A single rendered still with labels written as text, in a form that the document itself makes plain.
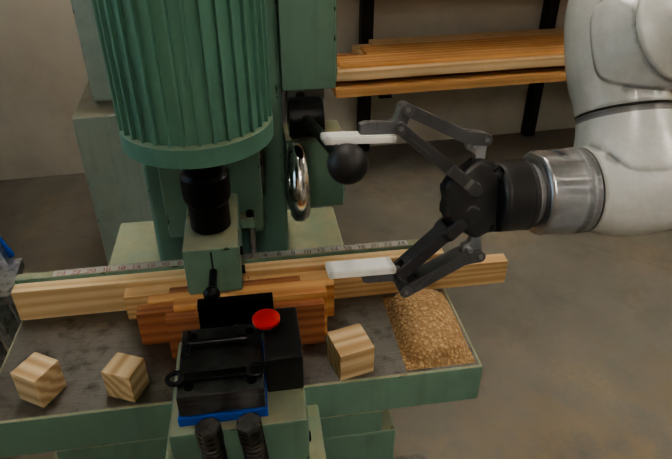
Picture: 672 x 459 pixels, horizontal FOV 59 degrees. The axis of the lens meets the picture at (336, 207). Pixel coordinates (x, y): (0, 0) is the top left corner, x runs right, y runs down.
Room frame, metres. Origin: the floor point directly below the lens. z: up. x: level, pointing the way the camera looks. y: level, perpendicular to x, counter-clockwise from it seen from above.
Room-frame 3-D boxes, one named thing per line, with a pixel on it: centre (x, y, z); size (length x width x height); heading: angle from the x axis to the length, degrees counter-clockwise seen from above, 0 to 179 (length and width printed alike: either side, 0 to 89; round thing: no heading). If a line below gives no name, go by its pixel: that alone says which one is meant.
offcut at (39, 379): (0.49, 0.35, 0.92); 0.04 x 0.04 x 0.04; 67
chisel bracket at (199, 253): (0.66, 0.16, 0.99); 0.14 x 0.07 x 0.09; 9
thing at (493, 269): (0.66, 0.02, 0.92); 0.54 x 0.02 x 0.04; 99
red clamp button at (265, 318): (0.48, 0.08, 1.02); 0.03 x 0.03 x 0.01
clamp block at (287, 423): (0.46, 0.11, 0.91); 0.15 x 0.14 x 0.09; 99
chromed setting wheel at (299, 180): (0.79, 0.06, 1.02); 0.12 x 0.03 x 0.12; 9
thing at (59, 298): (0.67, 0.14, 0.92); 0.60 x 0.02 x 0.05; 99
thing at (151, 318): (0.59, 0.14, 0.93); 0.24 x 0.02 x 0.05; 99
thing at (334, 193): (0.85, 0.03, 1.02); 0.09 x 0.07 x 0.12; 99
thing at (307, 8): (0.88, 0.04, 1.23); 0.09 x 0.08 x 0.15; 9
